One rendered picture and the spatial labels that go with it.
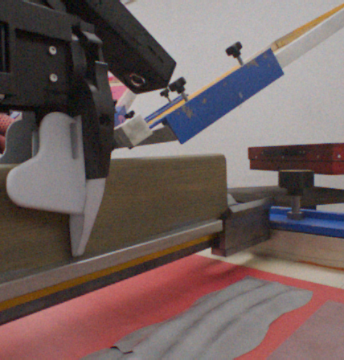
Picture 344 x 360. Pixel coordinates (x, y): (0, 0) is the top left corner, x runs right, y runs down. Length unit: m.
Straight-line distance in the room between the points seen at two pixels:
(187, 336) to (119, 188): 0.11
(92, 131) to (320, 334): 0.21
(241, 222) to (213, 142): 2.26
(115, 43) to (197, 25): 2.61
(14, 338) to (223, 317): 0.15
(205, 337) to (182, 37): 2.78
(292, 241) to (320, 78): 1.92
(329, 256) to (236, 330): 0.19
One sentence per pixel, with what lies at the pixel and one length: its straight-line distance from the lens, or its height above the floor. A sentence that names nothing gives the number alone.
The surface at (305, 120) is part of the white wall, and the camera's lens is 2.30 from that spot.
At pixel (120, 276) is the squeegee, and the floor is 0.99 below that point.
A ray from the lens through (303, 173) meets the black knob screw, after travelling 0.43.
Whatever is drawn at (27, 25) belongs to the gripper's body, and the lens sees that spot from 0.22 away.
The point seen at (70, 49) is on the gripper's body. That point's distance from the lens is 0.23.
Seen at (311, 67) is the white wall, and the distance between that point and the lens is 2.33.
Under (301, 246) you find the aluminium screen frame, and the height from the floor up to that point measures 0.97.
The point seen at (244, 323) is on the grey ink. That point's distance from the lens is 0.27.
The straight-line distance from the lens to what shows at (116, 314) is 0.30.
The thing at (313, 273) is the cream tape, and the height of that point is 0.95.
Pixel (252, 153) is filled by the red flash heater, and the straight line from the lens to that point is 1.37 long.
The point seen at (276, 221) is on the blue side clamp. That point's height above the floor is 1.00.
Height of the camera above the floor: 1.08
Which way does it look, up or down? 4 degrees down
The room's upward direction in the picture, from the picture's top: 1 degrees counter-clockwise
